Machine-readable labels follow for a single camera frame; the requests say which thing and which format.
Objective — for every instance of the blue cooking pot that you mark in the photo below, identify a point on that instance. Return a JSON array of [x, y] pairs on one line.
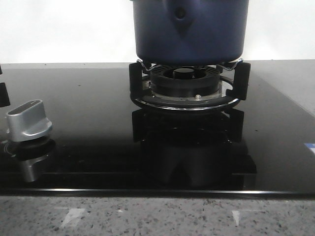
[[189, 32]]

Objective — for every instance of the right black gas burner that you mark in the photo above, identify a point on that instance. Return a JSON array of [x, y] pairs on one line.
[[184, 81]]

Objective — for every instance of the black glass gas cooktop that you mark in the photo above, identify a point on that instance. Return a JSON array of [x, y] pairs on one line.
[[103, 144]]

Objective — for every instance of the right black pan support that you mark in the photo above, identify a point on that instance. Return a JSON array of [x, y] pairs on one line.
[[233, 88]]

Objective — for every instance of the black pan support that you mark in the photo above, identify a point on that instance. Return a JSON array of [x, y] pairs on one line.
[[233, 88], [4, 98]]

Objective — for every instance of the silver right stove knob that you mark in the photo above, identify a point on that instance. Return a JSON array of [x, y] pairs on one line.
[[28, 122]]

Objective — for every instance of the left black pan support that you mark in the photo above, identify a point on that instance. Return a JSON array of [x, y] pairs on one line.
[[4, 98]]

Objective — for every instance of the blue white sticker label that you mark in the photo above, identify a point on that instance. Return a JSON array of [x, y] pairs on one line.
[[311, 147]]

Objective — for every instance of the silver wire pot trivet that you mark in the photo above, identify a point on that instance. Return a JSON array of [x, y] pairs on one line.
[[228, 66]]

